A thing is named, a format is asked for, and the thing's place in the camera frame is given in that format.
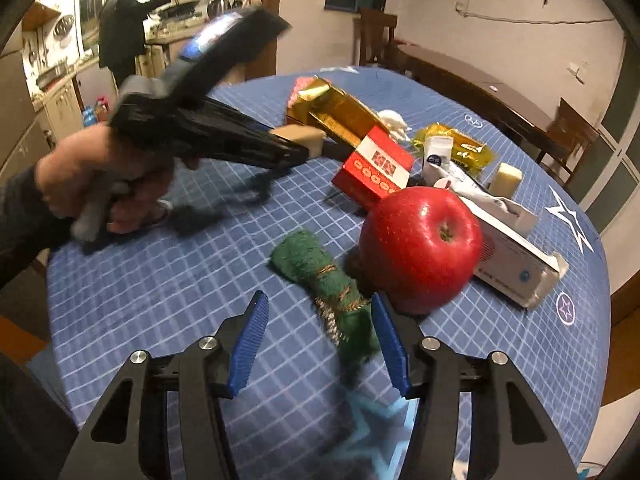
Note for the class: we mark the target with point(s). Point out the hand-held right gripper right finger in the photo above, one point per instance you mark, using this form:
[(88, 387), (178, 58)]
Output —
[(392, 345)]

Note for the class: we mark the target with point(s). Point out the person's left forearm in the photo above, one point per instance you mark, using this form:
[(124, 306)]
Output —
[(20, 230)]

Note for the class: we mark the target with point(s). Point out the beige small box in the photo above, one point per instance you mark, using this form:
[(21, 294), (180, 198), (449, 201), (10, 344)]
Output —
[(300, 139)]

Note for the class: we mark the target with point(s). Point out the white wall switch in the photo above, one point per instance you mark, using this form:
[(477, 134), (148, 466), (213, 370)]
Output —
[(577, 71)]

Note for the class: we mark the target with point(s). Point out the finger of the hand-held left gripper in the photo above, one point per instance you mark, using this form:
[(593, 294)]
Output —
[(240, 120), (260, 154)]

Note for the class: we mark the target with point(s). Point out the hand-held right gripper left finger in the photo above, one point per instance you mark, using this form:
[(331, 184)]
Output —
[(247, 345)]

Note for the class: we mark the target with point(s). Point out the red apple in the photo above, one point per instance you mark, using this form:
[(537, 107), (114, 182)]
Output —
[(422, 247)]

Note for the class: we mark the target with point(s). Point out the kitchen counter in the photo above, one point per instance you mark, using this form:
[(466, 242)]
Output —
[(55, 105)]

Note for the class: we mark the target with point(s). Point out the gold foil box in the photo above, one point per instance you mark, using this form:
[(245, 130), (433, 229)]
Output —
[(340, 110)]

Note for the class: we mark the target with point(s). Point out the white crumpled tissue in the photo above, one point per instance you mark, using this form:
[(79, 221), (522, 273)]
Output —
[(395, 122)]

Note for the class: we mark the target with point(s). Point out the white long cardboard box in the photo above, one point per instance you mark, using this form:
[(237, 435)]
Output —
[(515, 257)]

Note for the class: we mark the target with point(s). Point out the red white small box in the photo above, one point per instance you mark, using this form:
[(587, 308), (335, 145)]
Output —
[(377, 167)]

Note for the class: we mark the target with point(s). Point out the blue star checked tablecloth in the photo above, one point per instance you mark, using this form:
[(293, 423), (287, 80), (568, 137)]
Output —
[(175, 300)]

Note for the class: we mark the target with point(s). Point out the wooden dining chair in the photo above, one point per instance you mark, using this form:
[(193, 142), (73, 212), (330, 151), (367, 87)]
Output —
[(375, 35), (570, 135)]

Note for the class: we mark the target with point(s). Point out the white glass double door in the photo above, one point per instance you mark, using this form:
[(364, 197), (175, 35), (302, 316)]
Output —
[(622, 160)]

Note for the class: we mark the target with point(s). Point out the pink red packet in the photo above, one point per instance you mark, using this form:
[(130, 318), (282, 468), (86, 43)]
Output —
[(299, 86)]

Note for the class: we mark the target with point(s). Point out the person's left hand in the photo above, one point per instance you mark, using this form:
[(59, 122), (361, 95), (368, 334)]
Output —
[(80, 170)]

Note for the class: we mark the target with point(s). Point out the white printed foil packet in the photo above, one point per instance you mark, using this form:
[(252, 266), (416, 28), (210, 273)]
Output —
[(462, 182)]

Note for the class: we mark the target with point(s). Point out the beige foam block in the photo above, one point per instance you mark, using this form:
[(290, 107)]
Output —
[(505, 180)]

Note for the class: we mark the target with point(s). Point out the dark wooden dining table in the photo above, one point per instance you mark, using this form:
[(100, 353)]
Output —
[(480, 90)]

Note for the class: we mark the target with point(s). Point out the green knitted cloth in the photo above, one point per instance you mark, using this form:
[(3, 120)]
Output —
[(330, 285)]

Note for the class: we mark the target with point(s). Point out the yellow foil packet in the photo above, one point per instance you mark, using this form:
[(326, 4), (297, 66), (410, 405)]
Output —
[(465, 147)]

